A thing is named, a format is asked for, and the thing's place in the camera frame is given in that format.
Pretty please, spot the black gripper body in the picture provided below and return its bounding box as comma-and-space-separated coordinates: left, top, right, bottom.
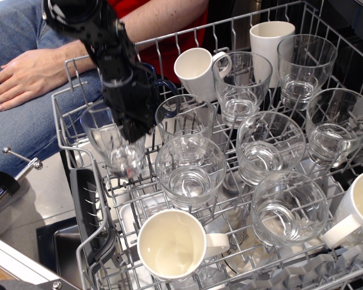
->
101, 62, 158, 143

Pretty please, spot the clear glass cup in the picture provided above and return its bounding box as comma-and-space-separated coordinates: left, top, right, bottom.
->
80, 100, 146, 179

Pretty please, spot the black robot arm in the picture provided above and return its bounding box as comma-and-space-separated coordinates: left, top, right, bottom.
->
42, 1, 156, 143

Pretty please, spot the person's forearm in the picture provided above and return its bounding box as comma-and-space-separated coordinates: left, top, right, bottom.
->
59, 0, 210, 76

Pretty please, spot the tall white cup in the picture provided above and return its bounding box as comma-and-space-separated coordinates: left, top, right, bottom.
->
249, 21, 295, 88

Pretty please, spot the person's bare hand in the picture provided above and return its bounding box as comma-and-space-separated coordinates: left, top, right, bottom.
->
0, 42, 78, 111

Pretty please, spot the dark blue mug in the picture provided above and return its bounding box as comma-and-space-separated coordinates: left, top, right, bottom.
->
139, 62, 180, 120

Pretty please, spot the clear glass behind centre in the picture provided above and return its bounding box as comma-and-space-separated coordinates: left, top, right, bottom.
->
155, 94, 217, 144

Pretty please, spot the clear glass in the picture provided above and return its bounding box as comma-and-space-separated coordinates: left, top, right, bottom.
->
155, 94, 217, 144
155, 135, 226, 212
250, 171, 329, 247
236, 111, 306, 186
306, 88, 363, 168
212, 51, 273, 129
277, 34, 338, 111

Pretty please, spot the white tilted mug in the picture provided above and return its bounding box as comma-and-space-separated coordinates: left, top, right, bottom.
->
174, 48, 232, 102

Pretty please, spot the clear glass front centre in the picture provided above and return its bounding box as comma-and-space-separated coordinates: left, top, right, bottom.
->
155, 135, 226, 212

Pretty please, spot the white lower dishwasher tray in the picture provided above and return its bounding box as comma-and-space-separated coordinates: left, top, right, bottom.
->
72, 137, 261, 290

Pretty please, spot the blue jeans leg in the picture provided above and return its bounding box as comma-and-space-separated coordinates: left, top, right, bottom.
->
0, 1, 102, 160

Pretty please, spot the clear glass top centre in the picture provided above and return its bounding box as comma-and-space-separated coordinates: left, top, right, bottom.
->
212, 51, 273, 129

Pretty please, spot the metal rod with knobs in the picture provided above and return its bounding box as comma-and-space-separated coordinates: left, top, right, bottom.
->
0, 139, 44, 209

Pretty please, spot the clear glass middle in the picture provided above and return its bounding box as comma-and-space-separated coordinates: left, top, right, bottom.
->
236, 111, 306, 186

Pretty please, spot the cream mug front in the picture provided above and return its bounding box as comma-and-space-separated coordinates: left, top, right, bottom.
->
137, 209, 230, 282

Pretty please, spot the clear glass top right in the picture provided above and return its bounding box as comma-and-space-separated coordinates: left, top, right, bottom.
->
277, 34, 338, 111

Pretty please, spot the clear glass front right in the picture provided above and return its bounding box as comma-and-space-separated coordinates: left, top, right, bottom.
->
250, 171, 329, 247

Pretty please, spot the white mug right edge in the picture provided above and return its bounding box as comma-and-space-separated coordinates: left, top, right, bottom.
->
323, 173, 363, 248

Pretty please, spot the grey plastic tine holder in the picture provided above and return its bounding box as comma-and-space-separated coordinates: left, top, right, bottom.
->
243, 245, 363, 289

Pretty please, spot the grey wire dishwasher rack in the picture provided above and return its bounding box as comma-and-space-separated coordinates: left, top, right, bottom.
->
52, 1, 363, 289

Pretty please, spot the grey plastic rack handle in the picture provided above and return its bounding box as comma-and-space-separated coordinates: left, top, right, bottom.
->
70, 169, 116, 274

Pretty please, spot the black cylinder mount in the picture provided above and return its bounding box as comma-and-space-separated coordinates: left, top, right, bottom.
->
0, 171, 20, 195

